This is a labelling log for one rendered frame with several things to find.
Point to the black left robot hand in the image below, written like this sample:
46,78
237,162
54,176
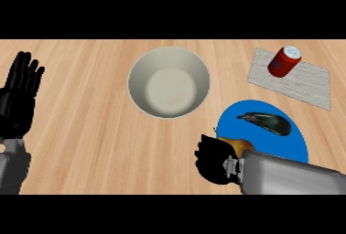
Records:
18,100

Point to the red can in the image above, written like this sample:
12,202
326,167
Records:
284,62

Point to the beige bowl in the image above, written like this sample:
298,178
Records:
169,82

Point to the grey woven placemat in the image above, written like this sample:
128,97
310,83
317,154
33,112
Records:
302,82

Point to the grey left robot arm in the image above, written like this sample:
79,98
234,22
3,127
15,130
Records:
11,164

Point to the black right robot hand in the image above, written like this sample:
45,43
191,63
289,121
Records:
215,164

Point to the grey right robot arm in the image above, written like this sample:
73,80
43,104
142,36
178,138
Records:
289,176

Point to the yellow-brown pear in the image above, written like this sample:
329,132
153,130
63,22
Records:
243,145

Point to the dark eggplant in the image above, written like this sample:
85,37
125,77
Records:
270,122

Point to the blue plate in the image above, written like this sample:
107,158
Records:
265,140

